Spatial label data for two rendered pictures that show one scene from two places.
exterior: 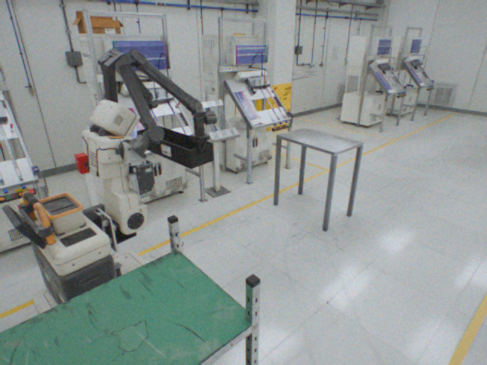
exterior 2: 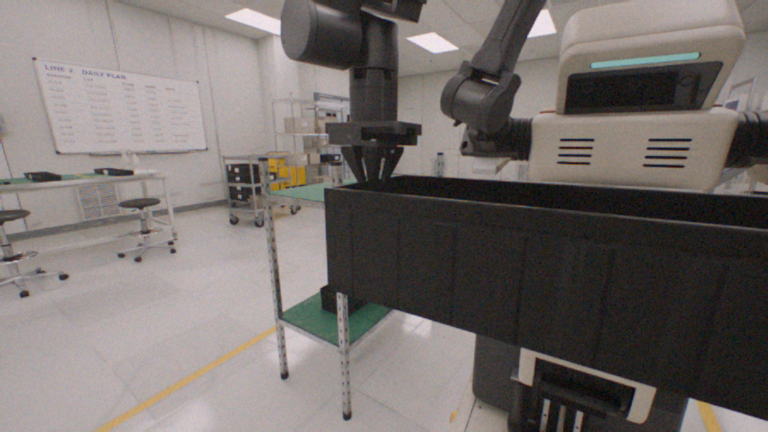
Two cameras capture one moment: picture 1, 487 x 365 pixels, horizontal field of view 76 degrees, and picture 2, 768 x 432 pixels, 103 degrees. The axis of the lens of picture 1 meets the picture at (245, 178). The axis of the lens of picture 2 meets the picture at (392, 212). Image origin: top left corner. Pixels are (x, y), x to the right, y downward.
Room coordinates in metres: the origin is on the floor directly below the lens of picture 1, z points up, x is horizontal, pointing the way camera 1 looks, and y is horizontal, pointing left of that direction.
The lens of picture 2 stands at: (2.06, 0.18, 1.18)
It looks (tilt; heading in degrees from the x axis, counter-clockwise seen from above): 14 degrees down; 165
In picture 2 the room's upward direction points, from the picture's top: straight up
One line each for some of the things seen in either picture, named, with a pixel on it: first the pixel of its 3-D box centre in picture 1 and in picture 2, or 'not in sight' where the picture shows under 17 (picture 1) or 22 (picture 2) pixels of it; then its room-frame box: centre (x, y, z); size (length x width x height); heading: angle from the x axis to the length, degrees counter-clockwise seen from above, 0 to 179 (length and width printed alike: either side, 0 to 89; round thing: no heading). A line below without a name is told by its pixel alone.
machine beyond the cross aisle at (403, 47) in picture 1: (401, 72); not in sight; (7.66, -3.63, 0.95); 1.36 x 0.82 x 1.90; 42
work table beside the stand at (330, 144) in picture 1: (314, 176); not in sight; (2.92, -0.71, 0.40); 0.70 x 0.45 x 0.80; 40
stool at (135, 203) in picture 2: not in sight; (147, 227); (-1.53, -1.53, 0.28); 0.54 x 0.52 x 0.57; 65
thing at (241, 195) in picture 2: not in sight; (248, 186); (-3.69, -0.94, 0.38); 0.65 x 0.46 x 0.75; 45
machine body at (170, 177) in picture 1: (144, 168); not in sight; (3.34, 1.16, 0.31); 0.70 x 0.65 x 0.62; 132
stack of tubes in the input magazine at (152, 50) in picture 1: (140, 55); not in sight; (3.29, 1.04, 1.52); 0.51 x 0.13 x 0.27; 132
